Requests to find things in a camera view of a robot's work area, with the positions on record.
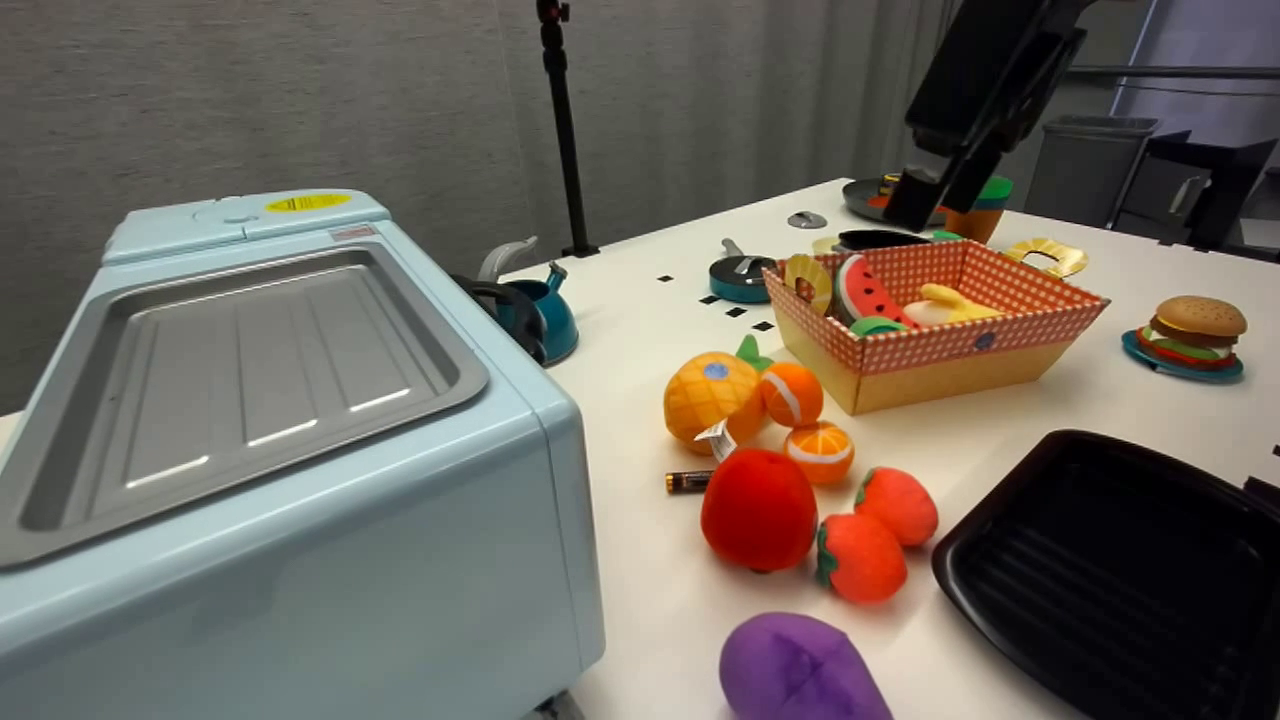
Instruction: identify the teal toy kettle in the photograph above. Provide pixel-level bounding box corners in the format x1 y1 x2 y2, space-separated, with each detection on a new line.
455 258 585 370

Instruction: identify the yellow toy cheese slice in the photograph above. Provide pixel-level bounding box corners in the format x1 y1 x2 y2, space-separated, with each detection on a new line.
1000 234 1093 284

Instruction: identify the orange jar with green lid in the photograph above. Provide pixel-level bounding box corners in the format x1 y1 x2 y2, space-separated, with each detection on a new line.
933 170 1019 246

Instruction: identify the yellow pineapple plush toy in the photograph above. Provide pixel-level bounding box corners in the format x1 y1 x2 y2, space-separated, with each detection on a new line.
660 330 776 456

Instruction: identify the toy burger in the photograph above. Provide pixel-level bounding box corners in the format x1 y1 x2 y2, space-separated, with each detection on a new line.
1136 292 1253 370

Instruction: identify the watermelon slice toy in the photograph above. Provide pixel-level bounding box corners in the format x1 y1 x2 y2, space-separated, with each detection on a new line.
833 246 919 334

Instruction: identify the red apple plush toy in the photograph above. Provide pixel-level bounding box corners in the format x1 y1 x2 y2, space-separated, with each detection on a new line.
697 448 822 580

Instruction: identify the orange slice plush toy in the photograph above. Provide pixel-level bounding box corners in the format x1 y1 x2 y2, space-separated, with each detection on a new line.
781 418 859 492

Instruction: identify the orange persimmon plush toy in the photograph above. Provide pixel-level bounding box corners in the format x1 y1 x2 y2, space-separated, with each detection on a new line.
851 462 945 555

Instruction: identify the light blue toy oven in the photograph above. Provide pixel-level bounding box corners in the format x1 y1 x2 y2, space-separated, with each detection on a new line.
0 189 610 720

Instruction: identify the black tripod pole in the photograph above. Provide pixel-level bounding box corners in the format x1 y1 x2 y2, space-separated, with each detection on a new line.
534 0 602 262

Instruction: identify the purple eggplant plush toy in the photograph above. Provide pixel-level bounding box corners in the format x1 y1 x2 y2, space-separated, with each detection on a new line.
717 613 895 720

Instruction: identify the black grill pan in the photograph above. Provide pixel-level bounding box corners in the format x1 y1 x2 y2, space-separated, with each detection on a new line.
927 429 1280 720

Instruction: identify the small teal toy pan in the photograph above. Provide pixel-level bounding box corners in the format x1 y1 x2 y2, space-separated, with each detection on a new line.
704 234 781 310

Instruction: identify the dark plate with toy food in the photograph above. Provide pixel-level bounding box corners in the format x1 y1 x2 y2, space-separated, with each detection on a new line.
842 168 955 233

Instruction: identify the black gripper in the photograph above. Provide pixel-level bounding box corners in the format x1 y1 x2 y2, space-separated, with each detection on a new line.
881 0 1100 234

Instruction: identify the black chair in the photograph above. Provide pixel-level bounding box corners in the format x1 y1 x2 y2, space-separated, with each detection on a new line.
1118 126 1280 254

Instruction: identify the black toy frying pan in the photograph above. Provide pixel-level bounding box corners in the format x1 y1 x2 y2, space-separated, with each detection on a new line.
833 228 938 254

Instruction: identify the teal toy plate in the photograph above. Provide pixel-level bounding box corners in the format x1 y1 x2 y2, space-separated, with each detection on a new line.
1118 326 1249 389

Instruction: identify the orange half plush toy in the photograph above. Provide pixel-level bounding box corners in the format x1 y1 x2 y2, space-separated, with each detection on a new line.
758 359 829 431

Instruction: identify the yellow and white toy food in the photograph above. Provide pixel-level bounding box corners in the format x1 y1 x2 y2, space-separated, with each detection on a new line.
901 278 1009 334

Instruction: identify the grey chair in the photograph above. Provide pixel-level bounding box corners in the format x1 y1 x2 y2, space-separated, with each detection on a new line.
1019 110 1166 233

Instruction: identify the orange polka dot cardboard box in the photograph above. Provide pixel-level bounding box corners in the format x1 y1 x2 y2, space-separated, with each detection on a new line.
761 239 1111 418

